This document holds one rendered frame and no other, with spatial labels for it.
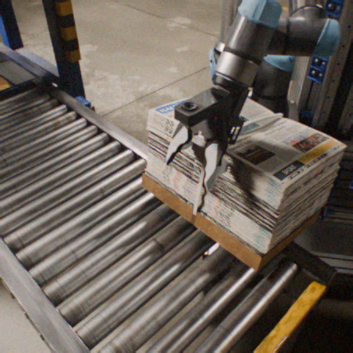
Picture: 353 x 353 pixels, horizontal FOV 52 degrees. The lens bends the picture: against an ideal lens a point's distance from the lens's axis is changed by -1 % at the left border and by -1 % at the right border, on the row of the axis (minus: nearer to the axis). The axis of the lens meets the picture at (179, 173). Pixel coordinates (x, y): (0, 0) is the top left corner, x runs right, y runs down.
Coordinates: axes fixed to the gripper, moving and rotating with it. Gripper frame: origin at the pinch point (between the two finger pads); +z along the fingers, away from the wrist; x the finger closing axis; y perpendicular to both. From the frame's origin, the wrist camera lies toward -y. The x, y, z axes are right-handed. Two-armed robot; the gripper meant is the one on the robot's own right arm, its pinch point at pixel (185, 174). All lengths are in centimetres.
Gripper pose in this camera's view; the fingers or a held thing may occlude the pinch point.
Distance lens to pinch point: 72.4
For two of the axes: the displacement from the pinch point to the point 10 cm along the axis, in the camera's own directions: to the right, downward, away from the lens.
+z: -3.7, 8.9, 2.8
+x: -7.0, -4.6, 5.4
